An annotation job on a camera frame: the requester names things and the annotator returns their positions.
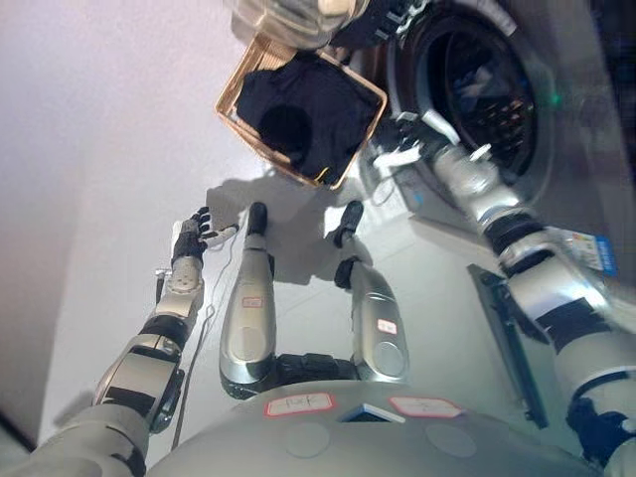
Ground black left robot foot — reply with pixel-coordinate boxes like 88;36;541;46
245;200;270;238

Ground black clothes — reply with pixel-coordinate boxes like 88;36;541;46
234;53;381;183

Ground brown cardboard laundry box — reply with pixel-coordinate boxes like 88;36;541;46
214;36;390;193

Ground energy label sticker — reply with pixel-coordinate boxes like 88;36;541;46
564;230;621;278

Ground silver robot leg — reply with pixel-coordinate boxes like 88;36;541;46
334;256;411;385
218;232;277;399

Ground dark grey flat panel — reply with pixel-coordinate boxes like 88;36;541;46
466;262;551;431

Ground grey front-load washing machine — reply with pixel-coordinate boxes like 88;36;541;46
347;0;636;299

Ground black right robot foot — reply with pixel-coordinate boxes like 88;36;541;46
332;199;366;249

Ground black robot pelvis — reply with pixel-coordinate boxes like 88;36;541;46
274;351;360;385

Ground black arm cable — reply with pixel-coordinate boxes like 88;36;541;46
171;366;189;449

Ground silver right robot leg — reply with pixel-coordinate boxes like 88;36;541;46
334;256;411;385

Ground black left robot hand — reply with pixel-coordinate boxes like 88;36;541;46
171;205;240;260

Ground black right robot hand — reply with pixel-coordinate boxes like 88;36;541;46
372;110;461;171

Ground white cloth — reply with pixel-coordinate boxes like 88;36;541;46
449;64;498;100

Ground silver left robot leg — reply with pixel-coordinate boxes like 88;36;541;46
218;232;277;399

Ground silver robot torso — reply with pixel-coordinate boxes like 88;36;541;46
143;378;600;477

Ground black robot foot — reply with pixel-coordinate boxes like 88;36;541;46
245;200;270;238
332;199;366;249

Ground thin white cable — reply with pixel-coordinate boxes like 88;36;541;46
190;226;241;379

